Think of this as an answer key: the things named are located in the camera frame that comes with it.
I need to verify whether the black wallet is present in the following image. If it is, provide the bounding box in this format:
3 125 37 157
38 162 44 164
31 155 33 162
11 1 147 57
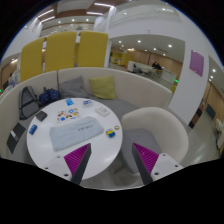
36 111 47 121

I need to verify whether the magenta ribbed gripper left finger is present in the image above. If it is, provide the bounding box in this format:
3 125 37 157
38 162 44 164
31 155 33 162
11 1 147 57
64 143 92 185

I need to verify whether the colourful sticker sheet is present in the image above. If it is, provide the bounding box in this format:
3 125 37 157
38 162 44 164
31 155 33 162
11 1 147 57
57 108 80 123

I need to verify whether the white round armchair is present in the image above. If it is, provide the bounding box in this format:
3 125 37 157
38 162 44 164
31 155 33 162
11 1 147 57
120 107 189 175

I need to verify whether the blue card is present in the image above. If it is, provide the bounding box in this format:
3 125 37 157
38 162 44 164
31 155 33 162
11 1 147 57
65 98 74 106

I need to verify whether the light blue folded towel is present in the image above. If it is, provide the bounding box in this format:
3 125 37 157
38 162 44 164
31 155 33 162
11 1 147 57
49 116 104 151

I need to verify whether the middle yellow panel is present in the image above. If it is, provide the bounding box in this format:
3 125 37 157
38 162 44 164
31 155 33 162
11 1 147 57
45 31 77 72

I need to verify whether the blue yellow toy block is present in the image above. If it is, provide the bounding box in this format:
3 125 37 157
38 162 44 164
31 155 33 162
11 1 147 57
106 129 115 138

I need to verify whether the grey cushion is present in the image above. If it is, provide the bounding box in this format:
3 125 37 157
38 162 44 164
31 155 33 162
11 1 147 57
59 76 88 98

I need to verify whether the round white table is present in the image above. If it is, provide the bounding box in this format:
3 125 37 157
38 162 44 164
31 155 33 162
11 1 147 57
27 98 123 180

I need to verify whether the left yellow panel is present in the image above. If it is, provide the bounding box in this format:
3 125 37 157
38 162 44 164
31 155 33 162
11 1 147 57
20 37 45 81

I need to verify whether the small blue box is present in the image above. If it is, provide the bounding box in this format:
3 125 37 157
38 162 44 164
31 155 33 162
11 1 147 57
29 124 37 135

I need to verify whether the yellow panel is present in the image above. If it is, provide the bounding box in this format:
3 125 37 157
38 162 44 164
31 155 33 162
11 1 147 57
77 31 108 67
20 37 45 81
45 31 77 72

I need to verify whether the black notebook on sofa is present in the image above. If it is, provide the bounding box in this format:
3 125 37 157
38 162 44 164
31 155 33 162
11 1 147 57
7 123 26 153

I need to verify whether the right yellow panel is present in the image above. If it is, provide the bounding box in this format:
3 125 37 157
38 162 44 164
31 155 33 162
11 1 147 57
77 31 108 67

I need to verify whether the dark blue bag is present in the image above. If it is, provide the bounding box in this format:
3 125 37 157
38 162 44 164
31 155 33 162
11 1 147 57
39 88 60 106

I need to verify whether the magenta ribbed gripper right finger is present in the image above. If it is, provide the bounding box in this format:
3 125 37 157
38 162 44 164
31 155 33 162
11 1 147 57
132 143 159 185

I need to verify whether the white rectangular box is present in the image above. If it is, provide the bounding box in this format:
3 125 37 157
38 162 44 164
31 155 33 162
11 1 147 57
95 107 109 116

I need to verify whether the blue white small packet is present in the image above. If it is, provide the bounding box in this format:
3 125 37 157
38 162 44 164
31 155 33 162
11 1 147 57
83 100 93 106

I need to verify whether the purple wall poster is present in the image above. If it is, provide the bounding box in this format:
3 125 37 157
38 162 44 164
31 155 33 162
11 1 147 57
189 50 204 77

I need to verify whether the yellow-green cushion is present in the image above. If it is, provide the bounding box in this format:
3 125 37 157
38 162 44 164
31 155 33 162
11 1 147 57
89 76 116 100

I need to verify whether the curved beige sofa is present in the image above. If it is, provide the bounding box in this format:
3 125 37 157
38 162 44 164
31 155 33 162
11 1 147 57
0 67 172 158

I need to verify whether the grey backpack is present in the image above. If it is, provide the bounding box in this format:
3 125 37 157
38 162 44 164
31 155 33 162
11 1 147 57
19 86 41 120

